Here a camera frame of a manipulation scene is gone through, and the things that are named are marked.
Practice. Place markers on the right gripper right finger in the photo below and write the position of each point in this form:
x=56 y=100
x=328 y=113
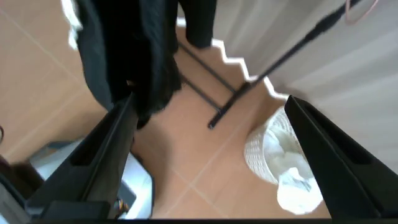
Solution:
x=357 y=193

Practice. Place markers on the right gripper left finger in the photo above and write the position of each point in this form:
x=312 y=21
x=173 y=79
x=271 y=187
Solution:
x=93 y=186

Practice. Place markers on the black shorts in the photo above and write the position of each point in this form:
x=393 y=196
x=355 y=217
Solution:
x=133 y=46

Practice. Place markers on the white laundry basket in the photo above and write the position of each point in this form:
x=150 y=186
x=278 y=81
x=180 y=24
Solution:
x=255 y=149

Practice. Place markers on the black clothes rack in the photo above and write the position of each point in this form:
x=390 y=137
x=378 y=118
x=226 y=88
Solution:
x=236 y=95

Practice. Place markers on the pink clothes hanger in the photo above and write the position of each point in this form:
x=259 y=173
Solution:
x=346 y=12

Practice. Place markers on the white garment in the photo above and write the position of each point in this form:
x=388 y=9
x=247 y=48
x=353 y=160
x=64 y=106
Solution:
x=295 y=189

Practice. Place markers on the beige curtain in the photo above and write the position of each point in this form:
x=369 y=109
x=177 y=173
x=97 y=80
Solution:
x=342 y=77

